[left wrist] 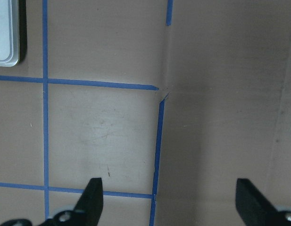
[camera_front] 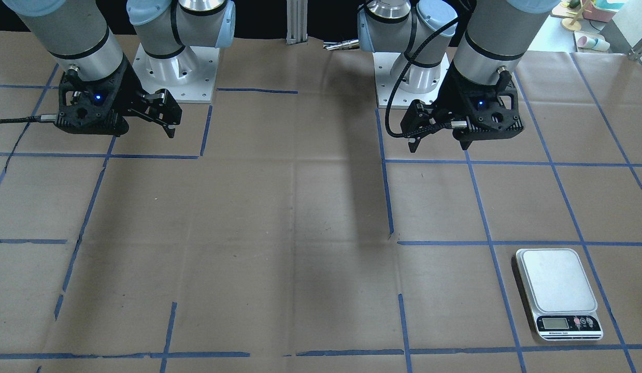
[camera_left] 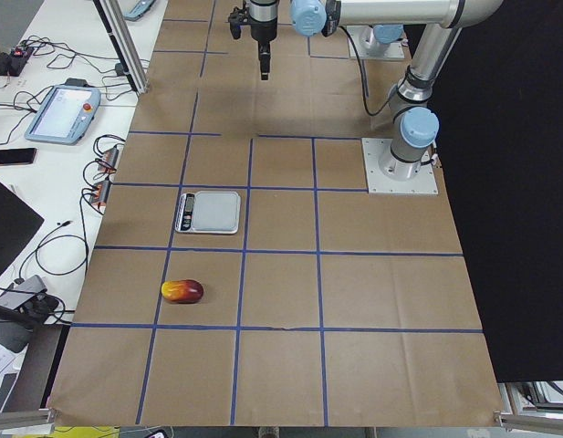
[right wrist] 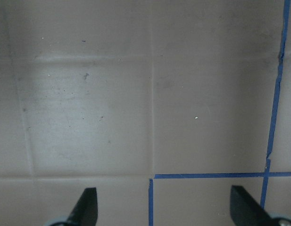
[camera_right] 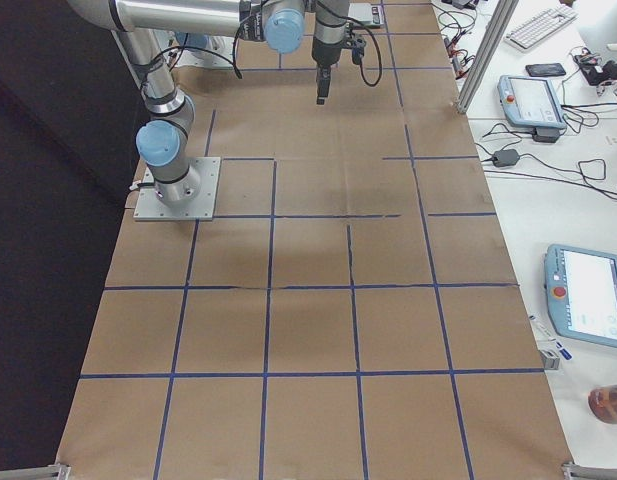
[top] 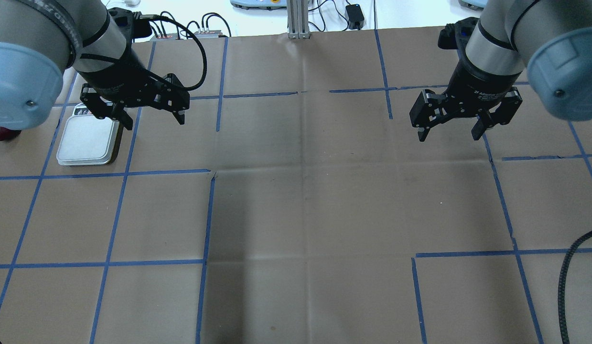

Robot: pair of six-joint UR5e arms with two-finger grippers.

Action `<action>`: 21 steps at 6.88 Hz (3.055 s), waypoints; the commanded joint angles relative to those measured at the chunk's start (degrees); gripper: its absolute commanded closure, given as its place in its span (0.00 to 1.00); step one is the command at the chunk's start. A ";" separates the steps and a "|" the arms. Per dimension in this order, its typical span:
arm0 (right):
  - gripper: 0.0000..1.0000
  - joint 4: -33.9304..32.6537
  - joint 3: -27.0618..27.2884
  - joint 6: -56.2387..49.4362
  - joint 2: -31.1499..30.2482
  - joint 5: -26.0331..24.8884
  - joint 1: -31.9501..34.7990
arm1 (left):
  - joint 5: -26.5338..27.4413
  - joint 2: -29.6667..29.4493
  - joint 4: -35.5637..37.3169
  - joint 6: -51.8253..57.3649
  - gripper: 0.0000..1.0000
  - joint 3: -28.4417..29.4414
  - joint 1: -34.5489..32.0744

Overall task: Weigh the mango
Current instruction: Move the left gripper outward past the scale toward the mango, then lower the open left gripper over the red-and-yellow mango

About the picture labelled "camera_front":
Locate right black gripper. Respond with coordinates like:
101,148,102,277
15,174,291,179
111,56,182,139

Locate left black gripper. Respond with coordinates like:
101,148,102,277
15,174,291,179
401,67,474,153

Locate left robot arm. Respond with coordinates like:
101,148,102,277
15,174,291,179
357,1,558,153

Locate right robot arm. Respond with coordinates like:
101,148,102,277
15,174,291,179
4,1,236,138

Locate white digital kitchen scale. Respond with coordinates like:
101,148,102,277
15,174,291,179
515,248,604,341

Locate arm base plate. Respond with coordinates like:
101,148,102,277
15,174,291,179
373,52,450,109
132,45,221,104

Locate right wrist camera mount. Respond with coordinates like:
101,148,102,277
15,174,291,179
54,67,129,137

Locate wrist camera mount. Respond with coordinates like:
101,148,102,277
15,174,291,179
450,64,525,150
54,67,129,137

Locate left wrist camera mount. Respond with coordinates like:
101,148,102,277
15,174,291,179
450,64,525,150

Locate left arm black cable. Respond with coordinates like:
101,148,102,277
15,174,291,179
384,16,469,138

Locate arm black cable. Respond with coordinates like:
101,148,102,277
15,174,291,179
0,115,57,126
384,16,469,138

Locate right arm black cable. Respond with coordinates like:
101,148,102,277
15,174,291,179
0,115,57,126

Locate aluminium frame post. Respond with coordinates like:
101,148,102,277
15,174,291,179
286,0,308,45

